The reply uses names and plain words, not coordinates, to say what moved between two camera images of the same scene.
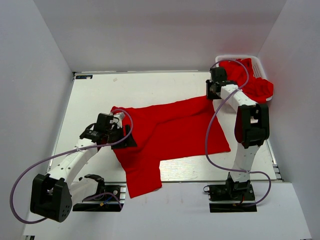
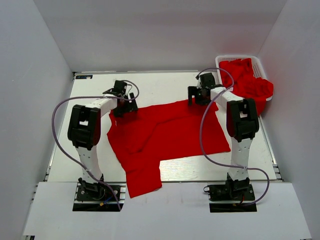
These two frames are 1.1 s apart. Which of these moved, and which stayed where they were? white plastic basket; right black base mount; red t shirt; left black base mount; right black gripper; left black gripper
Moved: left black gripper; right black gripper
Stayed: red t shirt; right black base mount; left black base mount; white plastic basket
